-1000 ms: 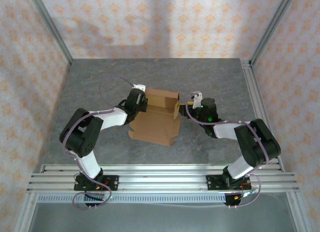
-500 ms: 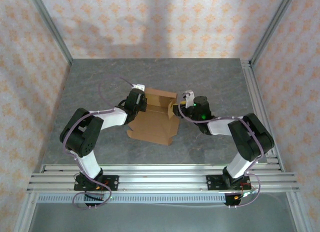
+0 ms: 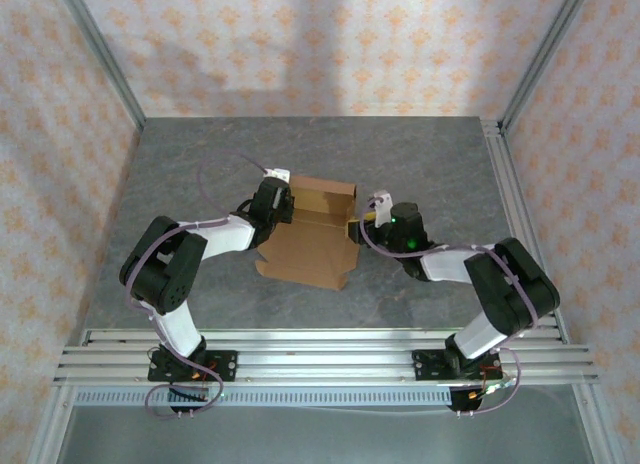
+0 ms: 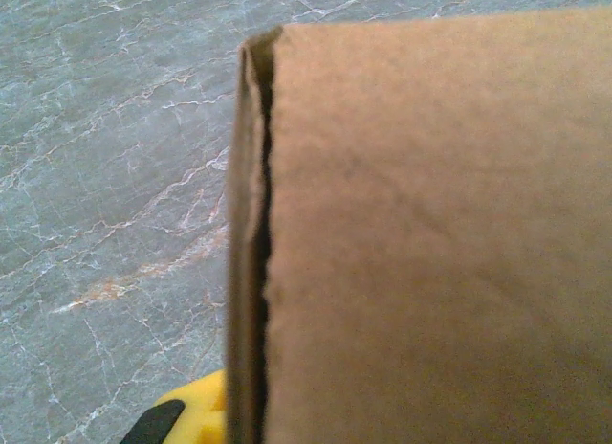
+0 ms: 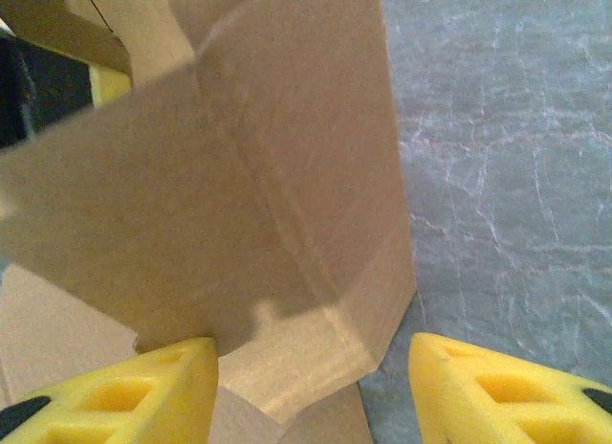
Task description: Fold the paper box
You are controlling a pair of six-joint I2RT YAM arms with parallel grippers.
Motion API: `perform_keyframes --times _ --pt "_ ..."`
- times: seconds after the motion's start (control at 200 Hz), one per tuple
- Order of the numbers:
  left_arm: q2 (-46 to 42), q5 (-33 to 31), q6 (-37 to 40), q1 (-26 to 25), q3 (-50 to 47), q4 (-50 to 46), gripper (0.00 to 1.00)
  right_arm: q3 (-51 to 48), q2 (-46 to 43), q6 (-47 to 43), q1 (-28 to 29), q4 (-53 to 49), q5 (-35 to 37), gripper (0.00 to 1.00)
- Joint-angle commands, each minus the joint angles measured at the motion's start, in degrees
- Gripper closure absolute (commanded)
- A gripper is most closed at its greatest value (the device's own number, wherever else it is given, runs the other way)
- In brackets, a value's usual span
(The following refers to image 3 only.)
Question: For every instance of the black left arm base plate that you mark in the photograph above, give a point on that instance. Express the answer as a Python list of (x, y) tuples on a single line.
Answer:
[(225, 366)]

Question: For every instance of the aluminium frame post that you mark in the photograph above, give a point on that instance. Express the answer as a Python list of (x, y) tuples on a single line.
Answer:
[(542, 54), (107, 64)]

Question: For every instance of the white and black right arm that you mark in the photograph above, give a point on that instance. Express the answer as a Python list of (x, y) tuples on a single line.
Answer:
[(445, 266)]

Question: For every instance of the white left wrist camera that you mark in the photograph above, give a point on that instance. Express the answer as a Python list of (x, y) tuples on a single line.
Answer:
[(276, 173)]

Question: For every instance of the aluminium lower frame leg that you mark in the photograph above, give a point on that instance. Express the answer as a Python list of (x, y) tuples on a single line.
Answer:
[(50, 424), (595, 424)]

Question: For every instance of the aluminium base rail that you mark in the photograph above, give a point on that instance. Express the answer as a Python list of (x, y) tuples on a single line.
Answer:
[(325, 356)]

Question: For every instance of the grey metal panel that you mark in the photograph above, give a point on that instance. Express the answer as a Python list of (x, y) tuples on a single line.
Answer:
[(325, 439)]

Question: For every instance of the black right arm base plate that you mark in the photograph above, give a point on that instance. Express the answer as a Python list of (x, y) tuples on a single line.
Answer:
[(425, 366)]

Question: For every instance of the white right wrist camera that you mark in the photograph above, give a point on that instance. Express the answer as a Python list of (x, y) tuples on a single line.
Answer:
[(382, 209)]

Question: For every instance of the aluminium side rail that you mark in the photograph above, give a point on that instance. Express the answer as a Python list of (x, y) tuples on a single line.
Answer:
[(505, 174)]

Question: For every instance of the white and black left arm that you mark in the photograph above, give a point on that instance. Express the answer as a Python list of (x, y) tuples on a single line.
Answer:
[(230, 236)]

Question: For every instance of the brown cardboard box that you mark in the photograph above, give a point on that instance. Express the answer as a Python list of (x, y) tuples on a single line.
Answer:
[(310, 254)]

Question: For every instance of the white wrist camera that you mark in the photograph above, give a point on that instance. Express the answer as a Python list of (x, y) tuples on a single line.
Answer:
[(276, 173), (382, 209)]

